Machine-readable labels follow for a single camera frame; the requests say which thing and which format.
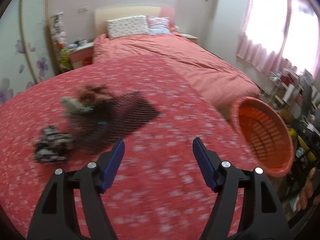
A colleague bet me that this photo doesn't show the black white patterned cloth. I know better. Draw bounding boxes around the black white patterned cloth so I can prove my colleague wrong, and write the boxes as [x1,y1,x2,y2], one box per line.
[33,125,73,163]

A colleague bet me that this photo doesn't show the black mesh net bag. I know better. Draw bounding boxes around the black mesh net bag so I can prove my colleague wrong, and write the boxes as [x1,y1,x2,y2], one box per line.
[70,91,160,154]

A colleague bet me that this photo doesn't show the pale green wrapper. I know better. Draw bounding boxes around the pale green wrapper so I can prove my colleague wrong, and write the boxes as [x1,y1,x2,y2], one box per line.
[60,96,93,115]

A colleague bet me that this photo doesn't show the brown red scrunchie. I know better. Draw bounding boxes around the brown red scrunchie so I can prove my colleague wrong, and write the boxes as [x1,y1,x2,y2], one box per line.
[77,83,113,106]

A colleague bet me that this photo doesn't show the person right hand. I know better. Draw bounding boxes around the person right hand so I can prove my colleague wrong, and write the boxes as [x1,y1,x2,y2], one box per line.
[296,167,319,211]

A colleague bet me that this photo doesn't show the yellow bag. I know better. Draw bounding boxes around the yellow bag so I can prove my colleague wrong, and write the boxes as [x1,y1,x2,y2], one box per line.
[289,126,319,163]

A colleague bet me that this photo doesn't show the orange plastic laundry basket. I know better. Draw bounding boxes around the orange plastic laundry basket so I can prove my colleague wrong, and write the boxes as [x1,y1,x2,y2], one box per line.
[229,96,295,178]

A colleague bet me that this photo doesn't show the pink bed duvet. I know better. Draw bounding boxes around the pink bed duvet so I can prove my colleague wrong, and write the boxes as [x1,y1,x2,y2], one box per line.
[93,31,260,110]

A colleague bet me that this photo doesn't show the pink left nightstand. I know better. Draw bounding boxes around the pink left nightstand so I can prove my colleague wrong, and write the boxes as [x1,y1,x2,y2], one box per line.
[69,42,94,69]

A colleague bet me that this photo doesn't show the sliding wardrobe floral doors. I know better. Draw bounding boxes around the sliding wardrobe floral doors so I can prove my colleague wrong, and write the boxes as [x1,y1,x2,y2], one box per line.
[1,0,57,104]

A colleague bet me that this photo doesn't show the stuffed toy stack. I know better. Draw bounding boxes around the stuffed toy stack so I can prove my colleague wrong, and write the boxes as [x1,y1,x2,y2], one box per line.
[50,12,73,72]

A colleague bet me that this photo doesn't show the pink window curtain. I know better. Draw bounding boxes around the pink window curtain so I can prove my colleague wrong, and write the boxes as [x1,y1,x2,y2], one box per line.
[236,0,319,79]

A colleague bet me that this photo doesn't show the right nightstand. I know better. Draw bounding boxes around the right nightstand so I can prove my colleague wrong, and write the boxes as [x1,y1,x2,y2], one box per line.
[181,33,198,44]

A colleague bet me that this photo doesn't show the white floral pillow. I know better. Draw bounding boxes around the white floral pillow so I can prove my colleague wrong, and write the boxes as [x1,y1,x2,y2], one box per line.
[106,15,149,39]

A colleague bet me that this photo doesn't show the beige bed headboard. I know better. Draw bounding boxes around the beige bed headboard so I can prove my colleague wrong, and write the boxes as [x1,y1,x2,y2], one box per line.
[94,6,161,37]

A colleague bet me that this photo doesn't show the pink striped pillow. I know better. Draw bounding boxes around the pink striped pillow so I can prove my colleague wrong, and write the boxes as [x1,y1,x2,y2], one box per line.
[147,16,171,35]

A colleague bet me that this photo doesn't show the white wire rack shelf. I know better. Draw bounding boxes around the white wire rack shelf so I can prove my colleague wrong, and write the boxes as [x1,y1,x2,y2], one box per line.
[262,69,300,109]

